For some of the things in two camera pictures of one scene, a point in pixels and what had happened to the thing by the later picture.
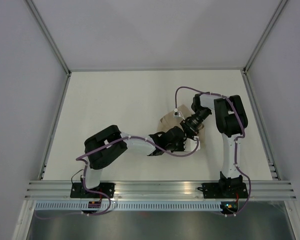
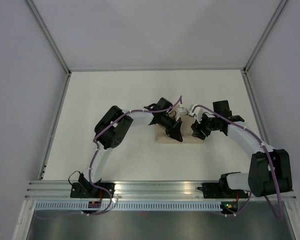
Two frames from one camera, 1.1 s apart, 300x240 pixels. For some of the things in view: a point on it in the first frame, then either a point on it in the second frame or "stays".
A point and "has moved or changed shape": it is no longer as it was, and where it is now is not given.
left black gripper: [182, 140] -> [174, 132]
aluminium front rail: [61, 190] stays
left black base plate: [78, 191] stays
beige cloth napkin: [169, 121] has moved or changed shape
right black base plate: [214, 190] stays
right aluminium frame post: [252, 102] stays
